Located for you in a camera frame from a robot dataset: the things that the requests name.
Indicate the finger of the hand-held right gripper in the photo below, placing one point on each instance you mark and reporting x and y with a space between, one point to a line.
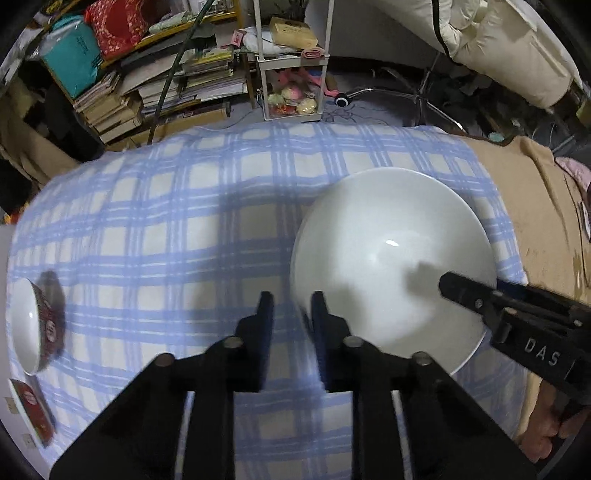
466 293

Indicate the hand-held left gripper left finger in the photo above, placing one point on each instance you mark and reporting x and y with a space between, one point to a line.
263 332

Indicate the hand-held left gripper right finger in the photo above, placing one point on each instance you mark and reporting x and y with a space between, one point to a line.
323 332

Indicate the plain white bowl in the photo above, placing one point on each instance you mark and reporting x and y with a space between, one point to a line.
383 258

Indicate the red patterned bowl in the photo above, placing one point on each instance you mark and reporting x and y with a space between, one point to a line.
23 323
32 406

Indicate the person's right hand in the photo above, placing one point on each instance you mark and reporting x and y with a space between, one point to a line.
542 415

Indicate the blue plaid blanket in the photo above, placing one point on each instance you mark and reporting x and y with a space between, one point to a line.
184 230

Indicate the pink cloth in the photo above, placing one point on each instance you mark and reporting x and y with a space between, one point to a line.
575 173

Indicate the stack of old books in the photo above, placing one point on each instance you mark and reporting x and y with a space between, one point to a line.
111 110

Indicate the black pole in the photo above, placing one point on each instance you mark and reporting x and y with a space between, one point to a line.
173 74

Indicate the white rolling cart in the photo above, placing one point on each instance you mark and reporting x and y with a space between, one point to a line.
330 27

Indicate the beige hanging coat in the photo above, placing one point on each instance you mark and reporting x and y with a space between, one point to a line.
27 147

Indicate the tan cardboard box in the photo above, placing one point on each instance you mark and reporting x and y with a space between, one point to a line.
293 32

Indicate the wooden shelf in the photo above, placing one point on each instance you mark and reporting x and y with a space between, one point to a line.
194 30

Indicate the teal bag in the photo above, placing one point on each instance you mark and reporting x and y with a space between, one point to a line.
74 60

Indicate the red patterned bag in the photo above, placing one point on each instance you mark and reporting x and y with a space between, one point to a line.
115 25

